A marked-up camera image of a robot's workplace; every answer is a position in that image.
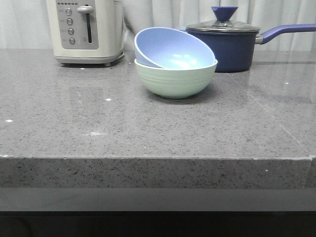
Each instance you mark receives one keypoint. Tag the green bowl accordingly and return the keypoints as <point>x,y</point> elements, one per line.
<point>175,83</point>

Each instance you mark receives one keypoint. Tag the blue bowl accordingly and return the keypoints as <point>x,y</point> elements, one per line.
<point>169,48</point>

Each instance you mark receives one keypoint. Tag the glass lid blue knob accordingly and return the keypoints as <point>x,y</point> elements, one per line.
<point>223,22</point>

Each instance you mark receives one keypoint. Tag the dark blue saucepan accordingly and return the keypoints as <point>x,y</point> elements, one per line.
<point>234,51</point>

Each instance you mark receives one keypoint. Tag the white curtain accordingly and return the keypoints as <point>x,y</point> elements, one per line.
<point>24,23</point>

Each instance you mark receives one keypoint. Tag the cream toaster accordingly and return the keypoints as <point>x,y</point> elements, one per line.
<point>86,31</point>

